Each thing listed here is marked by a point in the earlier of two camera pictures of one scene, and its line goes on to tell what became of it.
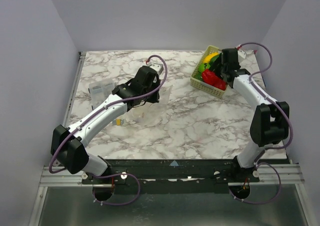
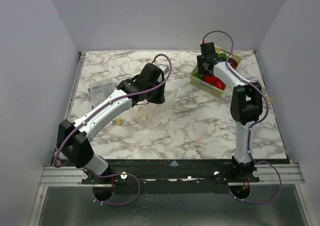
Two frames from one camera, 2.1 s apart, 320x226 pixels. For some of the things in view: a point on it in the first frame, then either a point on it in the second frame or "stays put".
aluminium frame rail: [62, 178] stays put
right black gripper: [220, 69] → [205, 67]
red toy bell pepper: [211, 77] stays put
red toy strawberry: [219, 83] stays put
